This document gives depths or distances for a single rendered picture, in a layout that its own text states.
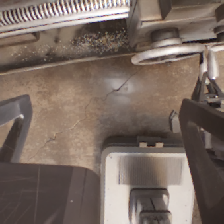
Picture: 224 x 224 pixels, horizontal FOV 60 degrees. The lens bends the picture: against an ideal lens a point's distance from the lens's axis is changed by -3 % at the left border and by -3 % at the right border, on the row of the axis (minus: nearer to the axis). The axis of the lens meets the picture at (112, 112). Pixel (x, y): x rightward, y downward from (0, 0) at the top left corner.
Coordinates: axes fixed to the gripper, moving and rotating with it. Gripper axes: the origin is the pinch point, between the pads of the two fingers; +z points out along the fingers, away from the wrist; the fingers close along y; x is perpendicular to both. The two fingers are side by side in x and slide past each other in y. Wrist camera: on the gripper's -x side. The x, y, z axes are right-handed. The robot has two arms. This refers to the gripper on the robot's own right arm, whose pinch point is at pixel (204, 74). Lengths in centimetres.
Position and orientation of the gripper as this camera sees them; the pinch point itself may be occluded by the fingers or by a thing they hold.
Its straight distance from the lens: 59.0
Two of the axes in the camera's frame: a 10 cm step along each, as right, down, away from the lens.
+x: 9.9, -1.3, -0.9
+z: -1.4, -9.8, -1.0
